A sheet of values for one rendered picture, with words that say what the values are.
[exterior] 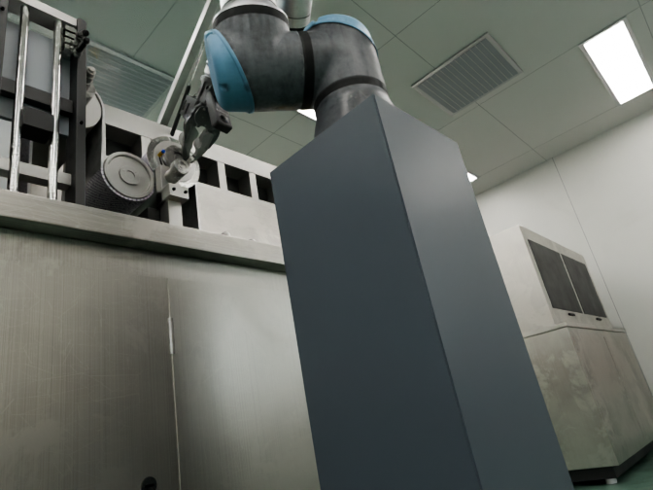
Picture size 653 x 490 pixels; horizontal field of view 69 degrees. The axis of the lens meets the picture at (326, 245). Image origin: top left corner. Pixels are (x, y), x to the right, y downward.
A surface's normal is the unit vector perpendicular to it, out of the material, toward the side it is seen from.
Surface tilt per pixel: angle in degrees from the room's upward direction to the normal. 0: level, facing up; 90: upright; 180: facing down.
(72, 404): 90
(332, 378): 90
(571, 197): 90
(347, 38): 90
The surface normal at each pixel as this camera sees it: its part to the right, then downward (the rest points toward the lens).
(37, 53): 0.71, -0.38
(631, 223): -0.68, -0.16
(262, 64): 0.25, 0.18
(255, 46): 0.16, -0.11
